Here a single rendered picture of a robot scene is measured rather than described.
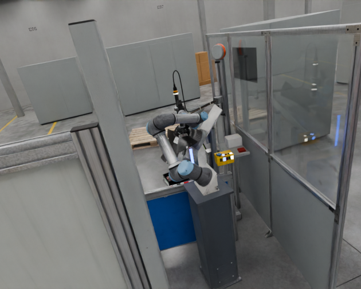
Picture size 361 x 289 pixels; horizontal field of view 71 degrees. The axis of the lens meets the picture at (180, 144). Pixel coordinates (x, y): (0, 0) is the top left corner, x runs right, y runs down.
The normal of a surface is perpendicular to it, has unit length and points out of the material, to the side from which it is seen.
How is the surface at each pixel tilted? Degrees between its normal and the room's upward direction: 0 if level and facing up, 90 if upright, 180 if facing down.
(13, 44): 90
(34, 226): 90
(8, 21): 90
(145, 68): 90
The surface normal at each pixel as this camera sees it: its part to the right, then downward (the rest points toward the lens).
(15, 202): 0.17, 0.37
